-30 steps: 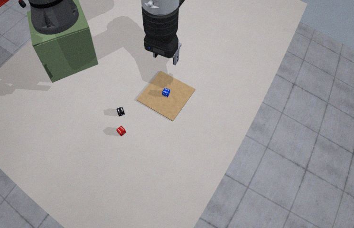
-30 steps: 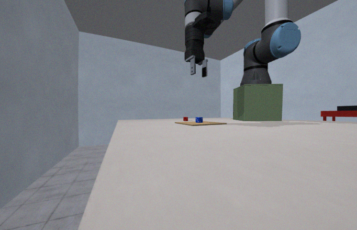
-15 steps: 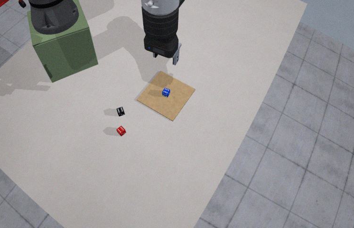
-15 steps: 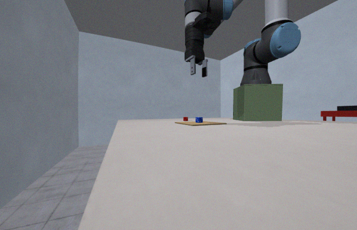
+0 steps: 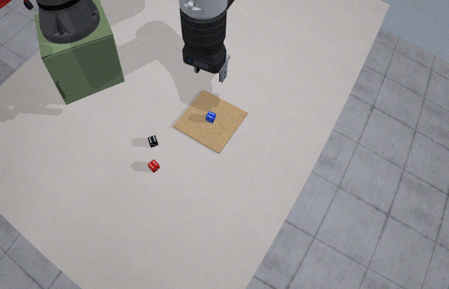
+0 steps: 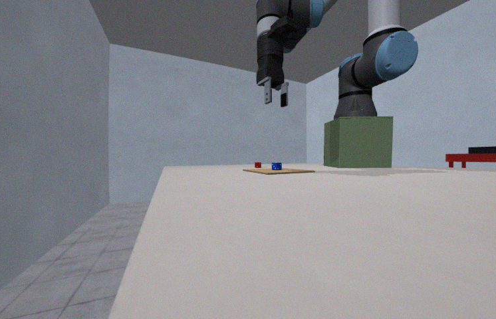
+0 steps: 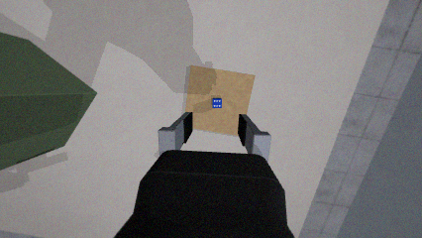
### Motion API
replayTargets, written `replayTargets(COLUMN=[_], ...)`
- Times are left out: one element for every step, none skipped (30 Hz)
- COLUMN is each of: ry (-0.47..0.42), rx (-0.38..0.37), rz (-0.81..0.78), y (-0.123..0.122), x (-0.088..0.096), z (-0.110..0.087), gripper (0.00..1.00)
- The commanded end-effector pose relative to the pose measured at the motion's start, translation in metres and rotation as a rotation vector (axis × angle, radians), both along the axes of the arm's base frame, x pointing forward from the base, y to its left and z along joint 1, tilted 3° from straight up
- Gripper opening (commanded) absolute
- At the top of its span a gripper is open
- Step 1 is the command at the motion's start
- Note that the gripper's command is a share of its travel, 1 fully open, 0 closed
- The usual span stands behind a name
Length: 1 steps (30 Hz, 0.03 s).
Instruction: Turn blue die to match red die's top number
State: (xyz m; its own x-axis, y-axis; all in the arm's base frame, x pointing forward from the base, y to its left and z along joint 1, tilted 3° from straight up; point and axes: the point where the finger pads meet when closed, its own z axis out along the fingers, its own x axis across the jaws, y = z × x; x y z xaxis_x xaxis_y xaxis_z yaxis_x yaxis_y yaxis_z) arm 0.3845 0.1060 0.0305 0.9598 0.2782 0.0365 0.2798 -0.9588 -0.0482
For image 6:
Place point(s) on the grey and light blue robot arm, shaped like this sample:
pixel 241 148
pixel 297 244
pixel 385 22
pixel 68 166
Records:
pixel 388 53

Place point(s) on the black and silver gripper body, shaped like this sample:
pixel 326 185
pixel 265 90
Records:
pixel 272 34

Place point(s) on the tan square mat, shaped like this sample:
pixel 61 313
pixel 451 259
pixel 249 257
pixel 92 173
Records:
pixel 273 172

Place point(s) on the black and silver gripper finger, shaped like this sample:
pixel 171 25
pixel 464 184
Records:
pixel 268 91
pixel 284 93

